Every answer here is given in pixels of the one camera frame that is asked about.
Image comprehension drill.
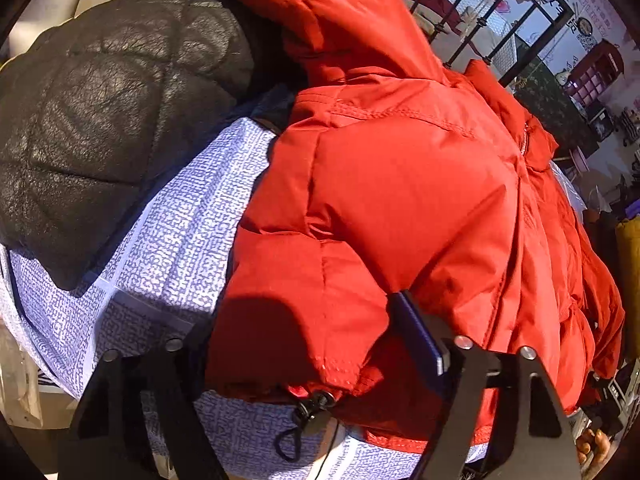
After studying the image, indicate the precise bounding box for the red puffer jacket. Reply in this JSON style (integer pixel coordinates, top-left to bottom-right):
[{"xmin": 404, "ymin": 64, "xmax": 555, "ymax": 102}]
[{"xmin": 205, "ymin": 0, "xmax": 625, "ymax": 453}]

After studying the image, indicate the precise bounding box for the mustard yellow puffer jacket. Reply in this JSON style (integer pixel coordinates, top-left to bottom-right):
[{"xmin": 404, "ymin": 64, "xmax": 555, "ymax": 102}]
[{"xmin": 616, "ymin": 216, "xmax": 640, "ymax": 359}]

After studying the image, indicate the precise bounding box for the black iron bed frame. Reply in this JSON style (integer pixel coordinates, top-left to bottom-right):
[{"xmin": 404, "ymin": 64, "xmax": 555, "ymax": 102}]
[{"xmin": 402, "ymin": 0, "xmax": 574, "ymax": 87}]

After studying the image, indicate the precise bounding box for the purple plaid bed sheet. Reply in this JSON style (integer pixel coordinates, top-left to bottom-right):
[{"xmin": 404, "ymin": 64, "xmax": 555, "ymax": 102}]
[{"xmin": 0, "ymin": 115, "xmax": 490, "ymax": 480}]

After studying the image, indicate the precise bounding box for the black quilted leather jacket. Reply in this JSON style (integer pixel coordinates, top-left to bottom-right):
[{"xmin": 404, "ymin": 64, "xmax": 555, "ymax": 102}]
[{"xmin": 1, "ymin": 0, "xmax": 254, "ymax": 290}]

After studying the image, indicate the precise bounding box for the person's right hand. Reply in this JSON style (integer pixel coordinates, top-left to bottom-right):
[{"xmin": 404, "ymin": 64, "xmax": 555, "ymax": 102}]
[{"xmin": 576, "ymin": 428, "xmax": 611, "ymax": 466}]

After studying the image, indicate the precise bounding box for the white hanging swing bed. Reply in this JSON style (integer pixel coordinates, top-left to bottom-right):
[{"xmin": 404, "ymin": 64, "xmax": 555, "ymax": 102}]
[{"xmin": 402, "ymin": 0, "xmax": 518, "ymax": 77}]

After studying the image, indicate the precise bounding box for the red phone booth cabinet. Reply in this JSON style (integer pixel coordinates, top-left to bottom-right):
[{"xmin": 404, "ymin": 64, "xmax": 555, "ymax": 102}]
[{"xmin": 564, "ymin": 40, "xmax": 625, "ymax": 107}]

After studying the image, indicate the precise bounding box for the green patterned rug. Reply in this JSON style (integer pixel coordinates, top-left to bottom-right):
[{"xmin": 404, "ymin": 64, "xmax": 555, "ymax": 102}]
[{"xmin": 514, "ymin": 58, "xmax": 598, "ymax": 157}]

